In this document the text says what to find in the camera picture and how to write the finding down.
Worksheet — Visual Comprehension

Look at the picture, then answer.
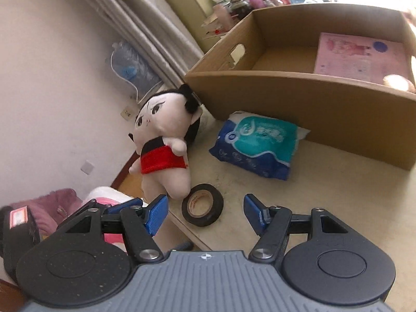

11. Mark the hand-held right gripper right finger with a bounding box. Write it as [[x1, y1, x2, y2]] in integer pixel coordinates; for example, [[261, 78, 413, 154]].
[[244, 194, 348, 264]]

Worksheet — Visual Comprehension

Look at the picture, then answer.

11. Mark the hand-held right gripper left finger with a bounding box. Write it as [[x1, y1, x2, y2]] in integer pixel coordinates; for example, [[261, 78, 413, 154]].
[[57, 194, 169, 264]]

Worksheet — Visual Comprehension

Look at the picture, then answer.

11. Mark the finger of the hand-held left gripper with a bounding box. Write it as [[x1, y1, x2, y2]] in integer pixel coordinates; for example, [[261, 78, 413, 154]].
[[102, 198, 144, 216]]

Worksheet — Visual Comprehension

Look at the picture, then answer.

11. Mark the black tape roll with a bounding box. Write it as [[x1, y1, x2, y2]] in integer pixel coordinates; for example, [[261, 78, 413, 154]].
[[181, 184, 224, 227]]

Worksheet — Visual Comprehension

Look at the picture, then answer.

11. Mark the blue tissue pack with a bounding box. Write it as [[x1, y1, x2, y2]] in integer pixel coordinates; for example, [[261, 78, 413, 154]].
[[209, 110, 311, 181]]

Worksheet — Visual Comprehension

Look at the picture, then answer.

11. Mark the plush doll with red skirt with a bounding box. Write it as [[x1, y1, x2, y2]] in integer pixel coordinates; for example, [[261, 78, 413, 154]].
[[128, 83, 204, 200]]

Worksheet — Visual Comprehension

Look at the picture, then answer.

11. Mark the brown cardboard box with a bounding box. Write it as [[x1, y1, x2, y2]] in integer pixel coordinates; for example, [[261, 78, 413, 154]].
[[185, 3, 416, 170]]

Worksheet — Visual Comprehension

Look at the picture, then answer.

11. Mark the pink illustrated book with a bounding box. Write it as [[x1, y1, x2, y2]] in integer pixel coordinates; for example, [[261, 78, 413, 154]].
[[314, 32, 415, 87]]

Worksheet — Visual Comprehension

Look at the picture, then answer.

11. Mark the beige desktop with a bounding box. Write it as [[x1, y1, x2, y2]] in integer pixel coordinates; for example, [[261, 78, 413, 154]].
[[143, 102, 416, 312]]

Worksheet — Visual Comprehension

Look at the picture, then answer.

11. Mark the mauve fluffy cloth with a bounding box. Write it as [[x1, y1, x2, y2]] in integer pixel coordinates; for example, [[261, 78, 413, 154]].
[[8, 188, 83, 238]]

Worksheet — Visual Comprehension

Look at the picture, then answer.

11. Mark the clear water bottle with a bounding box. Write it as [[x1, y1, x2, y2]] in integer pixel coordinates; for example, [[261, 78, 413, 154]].
[[106, 41, 163, 95]]

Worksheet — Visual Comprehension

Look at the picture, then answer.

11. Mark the grey curtain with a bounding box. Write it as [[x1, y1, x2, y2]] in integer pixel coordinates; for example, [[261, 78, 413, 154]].
[[58, 0, 205, 87]]

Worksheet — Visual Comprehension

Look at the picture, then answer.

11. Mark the pale plastic bottle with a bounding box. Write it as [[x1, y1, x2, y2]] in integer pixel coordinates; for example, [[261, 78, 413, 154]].
[[215, 3, 235, 30]]

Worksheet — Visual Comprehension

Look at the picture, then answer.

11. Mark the dark glass teapot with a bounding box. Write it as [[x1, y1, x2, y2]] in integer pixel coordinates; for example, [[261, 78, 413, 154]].
[[229, 0, 250, 19]]

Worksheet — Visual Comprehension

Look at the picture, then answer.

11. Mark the white cable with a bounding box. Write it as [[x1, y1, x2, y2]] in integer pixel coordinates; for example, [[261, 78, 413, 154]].
[[110, 50, 140, 103]]

